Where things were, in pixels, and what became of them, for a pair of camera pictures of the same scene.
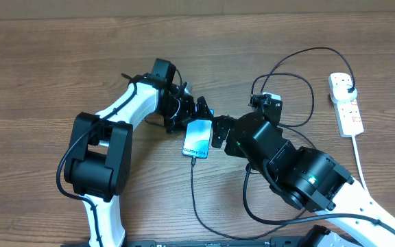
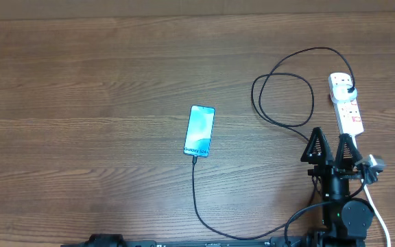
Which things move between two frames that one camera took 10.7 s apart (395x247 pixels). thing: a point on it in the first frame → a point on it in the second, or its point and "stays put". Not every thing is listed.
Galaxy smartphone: (197, 138) stays put
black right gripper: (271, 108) → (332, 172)
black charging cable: (282, 127) stays put
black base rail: (222, 243) stays put
